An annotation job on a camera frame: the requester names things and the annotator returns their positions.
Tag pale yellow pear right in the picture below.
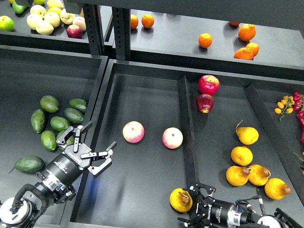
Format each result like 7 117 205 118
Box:
59 9 76 25

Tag bright red apple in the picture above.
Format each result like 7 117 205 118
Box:
198 75 220 95

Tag pink apple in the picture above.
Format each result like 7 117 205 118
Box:
162 127 183 149
123 121 145 143

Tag avocado bottom left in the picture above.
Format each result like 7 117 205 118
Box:
41 130 57 151

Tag pale yellow pear left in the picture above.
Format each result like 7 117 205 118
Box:
27 14 43 30

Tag black tray divider left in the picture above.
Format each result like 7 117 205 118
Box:
178 76 199 188

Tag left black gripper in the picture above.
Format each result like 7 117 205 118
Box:
46 121 117 186

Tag avocado right middle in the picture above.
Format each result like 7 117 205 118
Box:
64 108 84 124

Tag dark green avocado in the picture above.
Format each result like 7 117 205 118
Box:
14 156 44 173

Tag pale yellow pear top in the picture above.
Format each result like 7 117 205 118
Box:
30 5 47 18

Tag green apple left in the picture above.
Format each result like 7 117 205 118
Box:
0 15 14 31

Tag red apple on shelf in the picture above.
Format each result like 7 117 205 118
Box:
66 24 83 39

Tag black shelf post right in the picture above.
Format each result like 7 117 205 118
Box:
112 7 131 61

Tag black tray divider right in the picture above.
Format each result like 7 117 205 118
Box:
244 84 304 202

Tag pink apple left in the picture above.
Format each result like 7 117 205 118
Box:
123 121 145 143

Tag black shelf post left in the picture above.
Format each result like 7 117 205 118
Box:
83 3 105 56

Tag avocado top right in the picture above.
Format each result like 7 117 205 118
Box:
69 98 87 113

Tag pale yellow pear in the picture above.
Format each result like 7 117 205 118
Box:
44 12 61 28
27 14 43 30
30 5 47 18
36 20 54 35
59 9 76 25

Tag orange far left half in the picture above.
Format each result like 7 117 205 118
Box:
130 14 139 29

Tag dark red apple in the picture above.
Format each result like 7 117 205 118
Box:
196 94 214 114

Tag avocado centre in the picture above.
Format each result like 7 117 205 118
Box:
50 116 71 132

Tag yellow pear with brown spot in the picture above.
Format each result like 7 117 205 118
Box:
169 188 193 213

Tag orange cherry tomato bunch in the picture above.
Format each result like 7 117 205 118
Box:
274 95 295 121

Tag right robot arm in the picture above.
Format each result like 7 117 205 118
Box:
178 183 301 228

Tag peach pink fruit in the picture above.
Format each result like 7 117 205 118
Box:
73 16 86 32

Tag yellow pear with stem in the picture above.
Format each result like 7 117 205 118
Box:
235 120 259 145

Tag black tray divider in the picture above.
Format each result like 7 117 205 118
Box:
178 76 199 188
244 84 304 202

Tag avocado bottom right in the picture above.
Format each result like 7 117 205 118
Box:
56 128 75 151

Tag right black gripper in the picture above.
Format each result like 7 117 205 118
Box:
177 183 238 228

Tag yellow lemon on shelf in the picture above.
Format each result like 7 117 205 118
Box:
47 7 62 15

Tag pale yellow pear centre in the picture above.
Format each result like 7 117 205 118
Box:
44 12 61 28

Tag red chili peppers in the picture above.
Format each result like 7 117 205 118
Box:
294 92 304 143

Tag avocado far left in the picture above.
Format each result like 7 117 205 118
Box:
30 109 47 133

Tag black shelf post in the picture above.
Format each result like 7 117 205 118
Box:
112 7 131 61
83 3 105 56

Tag yellow pear lower left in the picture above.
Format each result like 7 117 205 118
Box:
226 166 251 186

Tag pale yellow pear front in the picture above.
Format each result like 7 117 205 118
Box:
36 20 54 35

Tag yellow pear lower middle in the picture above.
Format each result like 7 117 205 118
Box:
248 164 271 186

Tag pink apple right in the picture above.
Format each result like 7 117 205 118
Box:
162 127 183 149

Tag yellow pear lower right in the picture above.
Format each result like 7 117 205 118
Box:
264 178 292 200

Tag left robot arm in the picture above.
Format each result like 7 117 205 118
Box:
0 122 116 228

